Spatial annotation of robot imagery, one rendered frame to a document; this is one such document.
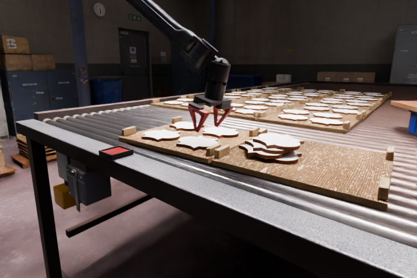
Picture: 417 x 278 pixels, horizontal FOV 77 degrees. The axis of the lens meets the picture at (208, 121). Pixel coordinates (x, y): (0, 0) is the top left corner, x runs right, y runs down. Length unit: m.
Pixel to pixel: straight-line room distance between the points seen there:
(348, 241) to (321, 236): 0.04
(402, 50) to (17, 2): 7.64
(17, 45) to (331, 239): 5.43
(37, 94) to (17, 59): 0.64
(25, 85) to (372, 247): 5.37
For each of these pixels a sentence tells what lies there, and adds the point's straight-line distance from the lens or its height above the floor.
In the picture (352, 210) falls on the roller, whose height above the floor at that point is 0.91.
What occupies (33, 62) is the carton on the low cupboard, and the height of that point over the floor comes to 1.26.
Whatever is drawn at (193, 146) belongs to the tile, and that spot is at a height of 0.95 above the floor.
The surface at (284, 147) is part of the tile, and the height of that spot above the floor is 0.98.
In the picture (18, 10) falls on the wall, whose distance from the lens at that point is 6.16.
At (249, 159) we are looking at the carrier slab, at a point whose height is 0.94.
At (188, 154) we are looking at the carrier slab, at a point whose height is 0.94.
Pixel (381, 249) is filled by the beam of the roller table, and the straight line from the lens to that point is 0.52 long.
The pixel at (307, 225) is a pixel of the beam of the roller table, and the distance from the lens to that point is 0.53.
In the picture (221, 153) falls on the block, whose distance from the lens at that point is 0.75.
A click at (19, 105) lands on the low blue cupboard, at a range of 5.50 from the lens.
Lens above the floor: 1.19
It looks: 12 degrees down
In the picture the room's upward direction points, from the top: straight up
